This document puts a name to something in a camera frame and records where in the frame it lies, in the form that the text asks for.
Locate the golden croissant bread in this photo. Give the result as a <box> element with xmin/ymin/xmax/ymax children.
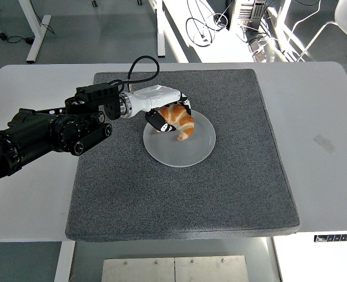
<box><xmin>157</xmin><ymin>104</ymin><xmax>195</xmax><ymax>141</ymax></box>

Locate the black cable with adapter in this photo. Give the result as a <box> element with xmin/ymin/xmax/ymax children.
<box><xmin>5</xmin><ymin>25</ymin><xmax>55</xmax><ymax>45</ymax></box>

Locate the white desk leg with foot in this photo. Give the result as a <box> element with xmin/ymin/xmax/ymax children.
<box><xmin>16</xmin><ymin>0</ymin><xmax>52</xmax><ymax>64</ymax></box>
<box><xmin>155</xmin><ymin>0</ymin><xmax>166</xmax><ymax>58</ymax></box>

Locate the grey power adapter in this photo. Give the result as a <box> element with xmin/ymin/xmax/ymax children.
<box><xmin>248</xmin><ymin>40</ymin><xmax>269</xmax><ymax>62</ymax></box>

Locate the grey metal plate with screws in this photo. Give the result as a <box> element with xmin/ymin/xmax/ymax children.
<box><xmin>101</xmin><ymin>254</ymin><xmax>250</xmax><ymax>282</ymax></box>

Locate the table control panel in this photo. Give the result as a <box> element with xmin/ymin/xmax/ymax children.
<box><xmin>313</xmin><ymin>233</ymin><xmax>347</xmax><ymax>243</ymax></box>

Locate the grey speckled square mat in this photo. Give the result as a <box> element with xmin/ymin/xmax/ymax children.
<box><xmin>64</xmin><ymin>69</ymin><xmax>300</xmax><ymax>243</ymax></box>

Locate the computer tower case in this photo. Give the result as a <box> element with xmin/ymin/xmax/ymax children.
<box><xmin>228</xmin><ymin>0</ymin><xmax>268</xmax><ymax>32</ymax></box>

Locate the white table leg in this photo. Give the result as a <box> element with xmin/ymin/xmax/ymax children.
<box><xmin>53</xmin><ymin>241</ymin><xmax>76</xmax><ymax>282</ymax></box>
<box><xmin>266</xmin><ymin>236</ymin><xmax>283</xmax><ymax>282</ymax></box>

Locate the clear tape patch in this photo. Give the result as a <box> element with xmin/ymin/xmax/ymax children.
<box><xmin>313</xmin><ymin>134</ymin><xmax>336</xmax><ymax>156</ymax></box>

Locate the round pale grey plate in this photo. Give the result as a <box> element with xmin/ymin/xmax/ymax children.
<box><xmin>142</xmin><ymin>111</ymin><xmax>216</xmax><ymax>169</ymax></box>

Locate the black coiled floor cable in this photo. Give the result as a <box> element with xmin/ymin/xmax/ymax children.
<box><xmin>185</xmin><ymin>13</ymin><xmax>230</xmax><ymax>48</ymax></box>

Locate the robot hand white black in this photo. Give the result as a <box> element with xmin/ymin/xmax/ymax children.
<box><xmin>128</xmin><ymin>84</ymin><xmax>192</xmax><ymax>135</ymax></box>

